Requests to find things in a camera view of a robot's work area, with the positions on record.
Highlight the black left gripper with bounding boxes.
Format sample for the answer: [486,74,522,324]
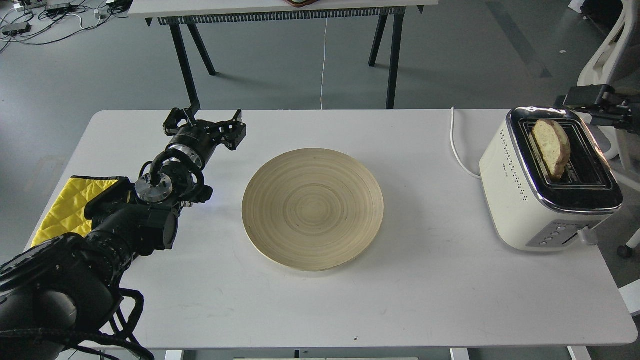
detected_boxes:
[163,108,246,165]

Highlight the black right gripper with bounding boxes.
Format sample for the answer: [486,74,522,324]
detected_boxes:
[554,84,640,133]

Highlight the slice of white bread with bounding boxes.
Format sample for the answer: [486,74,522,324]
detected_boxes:
[532,119,572,182]

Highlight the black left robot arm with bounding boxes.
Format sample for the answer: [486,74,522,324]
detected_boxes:
[1,108,246,360]

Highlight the cream and chrome toaster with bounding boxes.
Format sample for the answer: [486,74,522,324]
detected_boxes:
[479,106,623,252]

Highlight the white office chair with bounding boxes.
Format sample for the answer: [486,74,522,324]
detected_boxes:
[575,0,640,259]

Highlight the white background table black legs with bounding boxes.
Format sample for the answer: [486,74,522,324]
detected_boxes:
[128,0,438,114]

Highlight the round bamboo plate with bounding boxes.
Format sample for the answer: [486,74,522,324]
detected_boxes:
[242,148,385,272]

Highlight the brown object on background table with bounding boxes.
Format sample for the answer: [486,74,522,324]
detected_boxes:
[285,0,317,8]

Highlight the yellow quilted cloth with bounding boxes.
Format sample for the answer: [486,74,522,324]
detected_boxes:
[30,176,129,248]

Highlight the white toaster power cable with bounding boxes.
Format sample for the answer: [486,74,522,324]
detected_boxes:
[450,107,482,180]

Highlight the hanging white cable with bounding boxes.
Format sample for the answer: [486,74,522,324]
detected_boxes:
[320,18,329,111]

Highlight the floor cables and power strips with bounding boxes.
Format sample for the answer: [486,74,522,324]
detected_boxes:
[0,0,134,53]

